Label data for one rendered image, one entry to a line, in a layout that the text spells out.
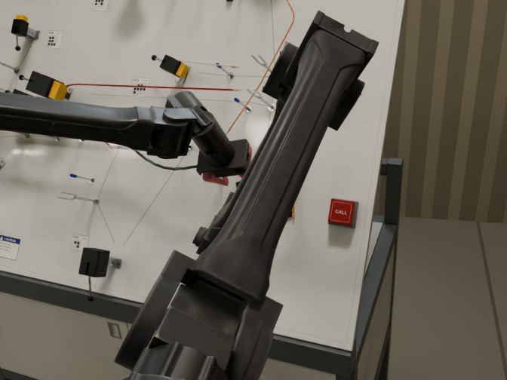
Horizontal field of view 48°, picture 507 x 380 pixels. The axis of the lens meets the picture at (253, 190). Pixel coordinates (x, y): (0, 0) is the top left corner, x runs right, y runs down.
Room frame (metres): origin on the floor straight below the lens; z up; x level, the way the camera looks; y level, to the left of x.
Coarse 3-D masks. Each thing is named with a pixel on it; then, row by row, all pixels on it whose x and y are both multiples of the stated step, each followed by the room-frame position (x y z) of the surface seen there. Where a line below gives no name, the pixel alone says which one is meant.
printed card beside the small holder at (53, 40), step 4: (48, 32) 1.57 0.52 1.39; (52, 32) 1.56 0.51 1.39; (56, 32) 1.56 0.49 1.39; (60, 32) 1.55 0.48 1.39; (48, 36) 1.56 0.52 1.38; (52, 36) 1.55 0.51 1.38; (56, 36) 1.55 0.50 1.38; (60, 36) 1.54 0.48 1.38; (48, 40) 1.55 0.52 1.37; (52, 40) 1.55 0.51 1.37; (56, 40) 1.54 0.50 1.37; (60, 40) 1.54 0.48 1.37; (48, 44) 1.54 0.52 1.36; (52, 44) 1.54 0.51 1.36; (56, 44) 1.53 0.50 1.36; (56, 48) 1.53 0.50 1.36
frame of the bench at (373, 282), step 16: (384, 224) 1.39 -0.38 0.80; (384, 240) 1.31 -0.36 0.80; (384, 256) 1.23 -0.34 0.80; (368, 272) 1.17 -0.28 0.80; (384, 272) 1.20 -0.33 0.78; (368, 288) 1.11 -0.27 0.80; (368, 304) 1.05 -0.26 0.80; (368, 320) 1.00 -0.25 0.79; (384, 352) 1.29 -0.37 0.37; (0, 368) 1.33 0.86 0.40; (384, 368) 1.38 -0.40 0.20
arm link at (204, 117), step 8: (192, 112) 0.97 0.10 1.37; (200, 112) 0.97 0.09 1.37; (208, 112) 0.97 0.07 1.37; (200, 120) 0.95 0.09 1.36; (208, 120) 0.95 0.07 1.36; (216, 120) 0.96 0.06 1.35; (200, 128) 0.94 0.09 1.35; (208, 128) 0.94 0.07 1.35; (216, 128) 0.95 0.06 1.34; (192, 136) 0.94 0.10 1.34; (200, 136) 0.93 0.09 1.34; (208, 136) 0.93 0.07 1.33; (216, 136) 0.94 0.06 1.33; (200, 144) 0.94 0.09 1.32; (208, 144) 0.94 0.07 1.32; (216, 144) 0.95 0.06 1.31
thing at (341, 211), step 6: (330, 204) 1.01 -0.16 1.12; (336, 204) 1.00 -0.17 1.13; (342, 204) 1.00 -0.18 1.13; (348, 204) 1.00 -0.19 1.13; (354, 204) 0.99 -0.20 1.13; (330, 210) 1.00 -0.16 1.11; (336, 210) 1.00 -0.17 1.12; (342, 210) 0.99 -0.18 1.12; (348, 210) 0.99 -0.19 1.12; (330, 216) 0.99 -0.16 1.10; (336, 216) 0.99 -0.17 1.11; (342, 216) 0.98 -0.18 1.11; (348, 216) 0.98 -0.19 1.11; (336, 222) 0.98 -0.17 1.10; (342, 222) 0.98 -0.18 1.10; (348, 222) 0.97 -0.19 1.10
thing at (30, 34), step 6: (18, 24) 1.54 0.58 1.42; (24, 24) 1.54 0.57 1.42; (12, 30) 1.53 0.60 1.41; (18, 30) 1.53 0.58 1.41; (24, 30) 1.54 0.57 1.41; (30, 30) 1.57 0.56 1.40; (36, 30) 1.58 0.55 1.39; (18, 36) 1.55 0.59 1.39; (24, 36) 1.54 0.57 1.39; (30, 36) 1.56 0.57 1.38; (36, 36) 1.57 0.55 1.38; (18, 48) 1.52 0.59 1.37
